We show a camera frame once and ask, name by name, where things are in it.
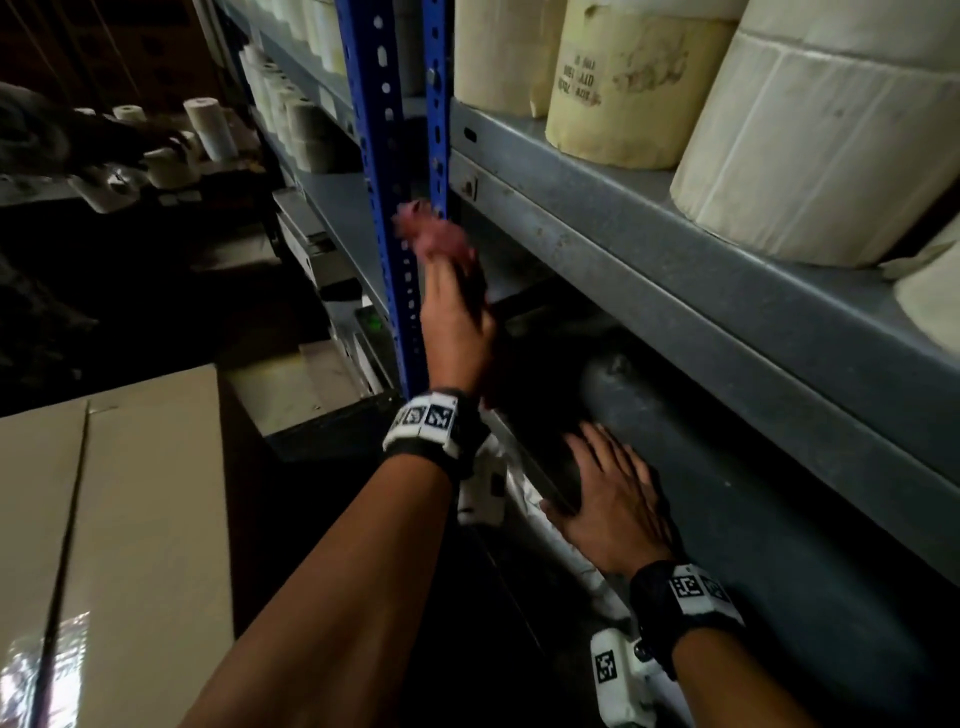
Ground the person's left hand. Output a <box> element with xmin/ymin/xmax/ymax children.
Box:
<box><xmin>393</xmin><ymin>200</ymin><xmax>498</xmax><ymax>399</ymax></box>

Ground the person's left forearm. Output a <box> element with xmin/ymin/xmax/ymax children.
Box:
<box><xmin>180</xmin><ymin>450</ymin><xmax>460</xmax><ymax>728</ymax></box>

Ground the grey metal shelf board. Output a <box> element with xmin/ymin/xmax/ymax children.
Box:
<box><xmin>217</xmin><ymin>0</ymin><xmax>410</xmax><ymax>316</ymax></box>
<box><xmin>495</xmin><ymin>300</ymin><xmax>960</xmax><ymax>728</ymax></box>
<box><xmin>448</xmin><ymin>97</ymin><xmax>960</xmax><ymax>588</ymax></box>

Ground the black marker wristband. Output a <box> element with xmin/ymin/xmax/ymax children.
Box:
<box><xmin>381</xmin><ymin>387</ymin><xmax>490</xmax><ymax>481</ymax></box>
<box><xmin>628</xmin><ymin>560</ymin><xmax>746</xmax><ymax>681</ymax></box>

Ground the left black marker wristband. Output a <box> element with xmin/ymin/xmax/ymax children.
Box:
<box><xmin>381</xmin><ymin>387</ymin><xmax>490</xmax><ymax>481</ymax></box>

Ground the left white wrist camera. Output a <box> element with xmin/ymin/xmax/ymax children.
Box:
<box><xmin>456</xmin><ymin>435</ymin><xmax>513</xmax><ymax>528</ymax></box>

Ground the right black marker wristband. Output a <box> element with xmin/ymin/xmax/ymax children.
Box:
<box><xmin>628</xmin><ymin>560</ymin><xmax>746</xmax><ymax>681</ymax></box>

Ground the blue perforated shelf post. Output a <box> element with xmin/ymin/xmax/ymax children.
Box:
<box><xmin>420</xmin><ymin>0</ymin><xmax>456</xmax><ymax>220</ymax></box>
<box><xmin>334</xmin><ymin>0</ymin><xmax>430</xmax><ymax>399</ymax></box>

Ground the brown cardboard box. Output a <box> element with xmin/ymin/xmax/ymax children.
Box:
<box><xmin>0</xmin><ymin>363</ymin><xmax>258</xmax><ymax>728</ymax></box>

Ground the large white label roll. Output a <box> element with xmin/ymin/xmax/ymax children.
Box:
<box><xmin>669</xmin><ymin>0</ymin><xmax>960</xmax><ymax>270</ymax></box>

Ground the person's right hand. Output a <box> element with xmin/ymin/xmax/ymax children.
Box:
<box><xmin>540</xmin><ymin>423</ymin><xmax>681</xmax><ymax>582</ymax></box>

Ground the cream roll with dark print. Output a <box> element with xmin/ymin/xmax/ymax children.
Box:
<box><xmin>544</xmin><ymin>0</ymin><xmax>749</xmax><ymax>171</ymax></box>

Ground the plain cream paper roll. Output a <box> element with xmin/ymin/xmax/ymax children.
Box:
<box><xmin>453</xmin><ymin>0</ymin><xmax>573</xmax><ymax>120</ymax></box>

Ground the row of white paper rolls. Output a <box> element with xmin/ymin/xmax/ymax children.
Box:
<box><xmin>238</xmin><ymin>43</ymin><xmax>340</xmax><ymax>175</ymax></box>

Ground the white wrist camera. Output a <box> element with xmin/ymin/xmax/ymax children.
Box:
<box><xmin>456</xmin><ymin>435</ymin><xmax>513</xmax><ymax>528</ymax></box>
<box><xmin>589</xmin><ymin>627</ymin><xmax>663</xmax><ymax>728</ymax></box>

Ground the white plastic wrapping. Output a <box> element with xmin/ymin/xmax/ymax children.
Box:
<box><xmin>480</xmin><ymin>411</ymin><xmax>640</xmax><ymax>625</ymax></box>

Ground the person's right forearm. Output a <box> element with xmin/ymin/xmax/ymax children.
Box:
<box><xmin>669</xmin><ymin>626</ymin><xmax>820</xmax><ymax>728</ymax></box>

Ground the stack of flat grey sheets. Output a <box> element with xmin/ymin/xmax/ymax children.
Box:
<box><xmin>225</xmin><ymin>186</ymin><xmax>400</xmax><ymax>441</ymax></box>

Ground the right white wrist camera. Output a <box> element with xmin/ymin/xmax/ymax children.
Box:
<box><xmin>589</xmin><ymin>627</ymin><xmax>663</xmax><ymax>728</ymax></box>

